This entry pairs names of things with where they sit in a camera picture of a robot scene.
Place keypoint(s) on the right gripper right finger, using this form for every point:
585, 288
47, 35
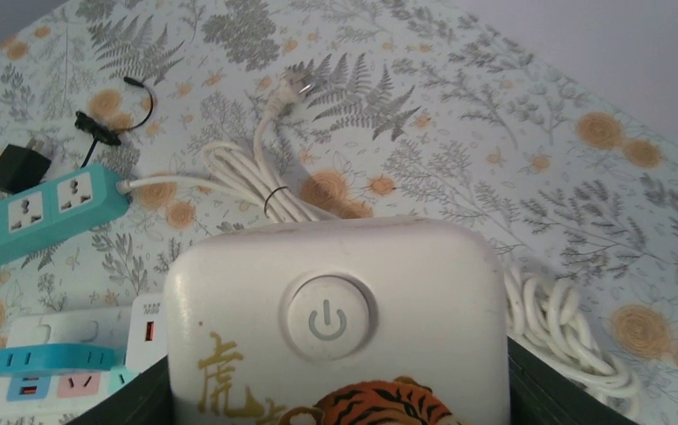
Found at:
542, 394

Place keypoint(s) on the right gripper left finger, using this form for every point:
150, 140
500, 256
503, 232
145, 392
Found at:
146, 400

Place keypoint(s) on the white cube plug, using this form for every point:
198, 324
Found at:
147, 337

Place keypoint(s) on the white multicolour power strip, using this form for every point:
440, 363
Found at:
58, 399

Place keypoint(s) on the white tiger cube socket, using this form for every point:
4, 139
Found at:
368, 321

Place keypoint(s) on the cyan cube socket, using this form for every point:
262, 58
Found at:
57, 359

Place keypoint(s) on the teal power strip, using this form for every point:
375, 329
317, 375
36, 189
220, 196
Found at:
54, 211

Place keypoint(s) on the black charger adapter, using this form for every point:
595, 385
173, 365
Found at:
22, 167

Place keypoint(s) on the floral table mat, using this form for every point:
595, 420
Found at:
428, 111

